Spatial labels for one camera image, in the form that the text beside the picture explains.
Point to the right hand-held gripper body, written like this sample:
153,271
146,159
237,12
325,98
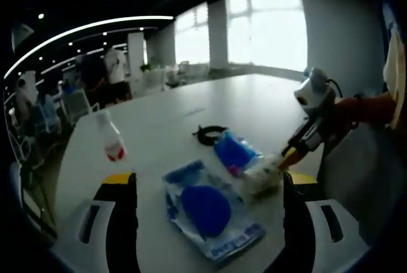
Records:
314,91

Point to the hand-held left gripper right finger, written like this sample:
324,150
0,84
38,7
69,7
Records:
299,231

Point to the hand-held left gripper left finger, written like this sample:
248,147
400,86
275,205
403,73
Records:
121,222

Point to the translucent plastic cup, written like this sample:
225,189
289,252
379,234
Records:
260,177

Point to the blue wipes pack item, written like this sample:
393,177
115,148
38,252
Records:
233,152

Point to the clear bottle item red label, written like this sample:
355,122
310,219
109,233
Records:
111,139

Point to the blue pad packet item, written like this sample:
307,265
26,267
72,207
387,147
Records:
206,212

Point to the person's right hand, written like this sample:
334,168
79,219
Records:
341,117

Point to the person's beige shirt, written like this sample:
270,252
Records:
392,75

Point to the large window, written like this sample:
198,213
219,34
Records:
267,25

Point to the white table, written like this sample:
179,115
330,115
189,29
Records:
159,120

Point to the white and black chair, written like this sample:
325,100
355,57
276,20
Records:
16,177

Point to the white office chair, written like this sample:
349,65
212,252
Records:
76,104

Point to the green potted plant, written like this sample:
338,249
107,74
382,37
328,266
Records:
146,67

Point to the curved ceiling light strip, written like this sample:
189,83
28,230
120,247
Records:
127,18

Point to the ceiling air conditioner vent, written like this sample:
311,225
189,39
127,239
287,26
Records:
22,36

